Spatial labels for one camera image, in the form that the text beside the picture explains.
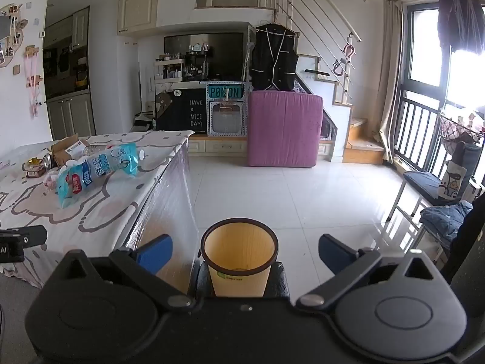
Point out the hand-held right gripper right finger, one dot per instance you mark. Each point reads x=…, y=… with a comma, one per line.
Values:
x=335, y=256

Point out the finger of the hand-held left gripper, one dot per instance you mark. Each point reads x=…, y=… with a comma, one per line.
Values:
x=32, y=235

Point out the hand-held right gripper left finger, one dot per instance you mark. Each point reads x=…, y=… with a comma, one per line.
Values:
x=155, y=253

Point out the small brown box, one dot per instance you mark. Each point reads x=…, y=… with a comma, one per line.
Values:
x=36, y=174

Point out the yellow bin with brown rim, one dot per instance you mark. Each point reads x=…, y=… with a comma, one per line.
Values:
x=238, y=273

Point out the blue white plastic bag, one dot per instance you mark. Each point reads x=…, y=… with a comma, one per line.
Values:
x=91, y=172

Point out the brown cardboard box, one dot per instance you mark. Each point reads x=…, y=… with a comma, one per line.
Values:
x=64, y=149

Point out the pink plastic wrapper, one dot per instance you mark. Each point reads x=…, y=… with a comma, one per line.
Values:
x=51, y=180

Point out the gold foil wrapper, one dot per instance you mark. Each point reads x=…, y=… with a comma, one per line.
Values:
x=32, y=164

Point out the white metal chair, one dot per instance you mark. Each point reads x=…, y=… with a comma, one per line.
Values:
x=428, y=242

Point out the blue folded blanket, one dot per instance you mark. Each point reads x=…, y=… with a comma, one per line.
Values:
x=445, y=220

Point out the white chair with blue cushion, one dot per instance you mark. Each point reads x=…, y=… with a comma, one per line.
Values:
x=424, y=182

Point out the wooden drawer cabinet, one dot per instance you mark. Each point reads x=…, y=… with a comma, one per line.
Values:
x=216, y=146

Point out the cream kitchen cabinet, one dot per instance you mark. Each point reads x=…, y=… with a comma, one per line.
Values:
x=70, y=115

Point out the white staircase with wooden steps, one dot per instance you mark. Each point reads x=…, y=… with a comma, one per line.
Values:
x=341, y=121

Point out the dark cloth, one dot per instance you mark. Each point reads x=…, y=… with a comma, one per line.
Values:
x=470, y=242

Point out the pink folded mattress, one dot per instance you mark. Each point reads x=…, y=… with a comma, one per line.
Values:
x=284, y=129

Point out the cartoon printed tote bag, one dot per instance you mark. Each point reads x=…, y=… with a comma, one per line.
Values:
x=452, y=182

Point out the black chalkboard panel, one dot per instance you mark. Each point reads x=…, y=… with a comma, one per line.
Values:
x=185, y=113

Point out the black window railing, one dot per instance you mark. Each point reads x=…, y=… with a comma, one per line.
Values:
x=416, y=132

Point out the pink white net bag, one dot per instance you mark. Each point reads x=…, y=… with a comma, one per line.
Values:
x=458, y=131

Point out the teal sign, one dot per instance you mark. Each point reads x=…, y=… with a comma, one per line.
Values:
x=224, y=91

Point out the beige curtain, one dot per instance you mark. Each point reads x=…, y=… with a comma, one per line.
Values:
x=394, y=83

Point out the white kitchen shelf rack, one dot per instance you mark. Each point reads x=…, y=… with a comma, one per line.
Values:
x=168, y=70

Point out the red clamp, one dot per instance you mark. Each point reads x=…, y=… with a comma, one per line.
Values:
x=338, y=69
x=349, y=50

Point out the black vest on hanger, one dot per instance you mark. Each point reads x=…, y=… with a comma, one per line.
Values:
x=272, y=57

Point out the black framed window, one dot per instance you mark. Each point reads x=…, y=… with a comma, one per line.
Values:
x=426, y=45

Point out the hanging dark clothes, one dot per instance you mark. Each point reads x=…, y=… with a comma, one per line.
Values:
x=458, y=15

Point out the pink wall hanging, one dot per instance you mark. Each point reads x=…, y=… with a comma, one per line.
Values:
x=33, y=79

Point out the wall photo collage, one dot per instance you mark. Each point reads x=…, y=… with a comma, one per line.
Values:
x=9, y=41

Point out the cream wall cabinet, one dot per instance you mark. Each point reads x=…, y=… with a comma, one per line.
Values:
x=138, y=9

